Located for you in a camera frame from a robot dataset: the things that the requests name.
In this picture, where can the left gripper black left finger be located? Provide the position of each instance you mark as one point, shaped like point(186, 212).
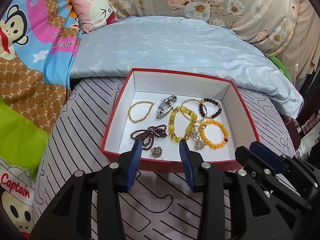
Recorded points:
point(69, 214)

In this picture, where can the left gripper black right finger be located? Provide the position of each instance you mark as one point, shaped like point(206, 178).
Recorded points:
point(254, 214)

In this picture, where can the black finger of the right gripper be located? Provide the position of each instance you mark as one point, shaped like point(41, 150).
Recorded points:
point(251, 163)
point(269, 157)

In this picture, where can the rose gold bangle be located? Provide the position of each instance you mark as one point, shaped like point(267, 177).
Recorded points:
point(194, 110)

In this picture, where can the silver metal watch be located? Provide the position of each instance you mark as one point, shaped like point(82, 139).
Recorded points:
point(165, 107)

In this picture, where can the grey line-patterned sheet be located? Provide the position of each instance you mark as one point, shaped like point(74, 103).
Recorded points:
point(160, 205)

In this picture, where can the green plastic object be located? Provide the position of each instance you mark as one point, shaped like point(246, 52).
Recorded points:
point(280, 66)

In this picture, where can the beige curtain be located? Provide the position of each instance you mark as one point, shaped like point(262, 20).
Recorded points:
point(303, 47)

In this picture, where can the grey floral duvet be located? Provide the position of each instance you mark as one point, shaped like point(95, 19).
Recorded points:
point(266, 24)

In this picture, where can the light blue quilt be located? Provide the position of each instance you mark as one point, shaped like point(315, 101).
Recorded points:
point(187, 45)

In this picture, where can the colourful cartoon monkey blanket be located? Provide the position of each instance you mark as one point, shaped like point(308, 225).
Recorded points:
point(39, 41)

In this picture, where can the pink rabbit pillow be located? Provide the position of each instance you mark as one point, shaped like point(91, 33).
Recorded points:
point(94, 14)

